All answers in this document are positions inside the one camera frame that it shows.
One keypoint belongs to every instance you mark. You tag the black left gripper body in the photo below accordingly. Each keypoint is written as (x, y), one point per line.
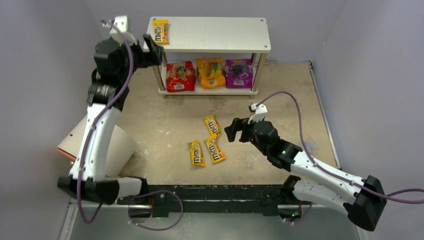
(147, 54)

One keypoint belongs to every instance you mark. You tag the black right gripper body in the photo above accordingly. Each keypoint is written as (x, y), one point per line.
(243, 131)

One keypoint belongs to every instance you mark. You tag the yellow m&m bag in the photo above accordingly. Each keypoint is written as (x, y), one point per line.
(160, 30)
(196, 155)
(212, 125)
(215, 152)

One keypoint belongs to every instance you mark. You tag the red mixed fruit candy bag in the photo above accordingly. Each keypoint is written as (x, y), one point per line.
(180, 77)

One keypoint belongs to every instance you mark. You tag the purple grape candy bag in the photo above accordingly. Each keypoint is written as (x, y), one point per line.
(239, 73)

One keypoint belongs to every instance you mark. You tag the orange mango candy bag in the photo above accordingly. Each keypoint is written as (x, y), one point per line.
(210, 72)

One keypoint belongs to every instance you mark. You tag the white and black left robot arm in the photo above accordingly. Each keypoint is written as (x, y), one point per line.
(115, 64)

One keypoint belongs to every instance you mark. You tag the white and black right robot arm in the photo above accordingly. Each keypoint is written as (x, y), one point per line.
(360, 199)

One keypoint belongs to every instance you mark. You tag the white two-tier shelf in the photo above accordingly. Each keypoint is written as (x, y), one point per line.
(216, 35)

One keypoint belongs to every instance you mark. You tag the white cylinder with copper rim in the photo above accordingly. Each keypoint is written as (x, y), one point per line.
(121, 148)

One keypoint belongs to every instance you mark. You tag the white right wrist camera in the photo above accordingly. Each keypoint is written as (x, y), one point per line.
(258, 112)

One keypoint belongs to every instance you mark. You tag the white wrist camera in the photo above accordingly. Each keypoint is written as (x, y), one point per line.
(258, 112)
(119, 30)

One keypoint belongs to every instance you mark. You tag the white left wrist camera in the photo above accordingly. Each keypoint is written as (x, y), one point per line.
(119, 30)

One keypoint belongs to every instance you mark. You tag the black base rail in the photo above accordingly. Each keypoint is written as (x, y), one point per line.
(265, 199)

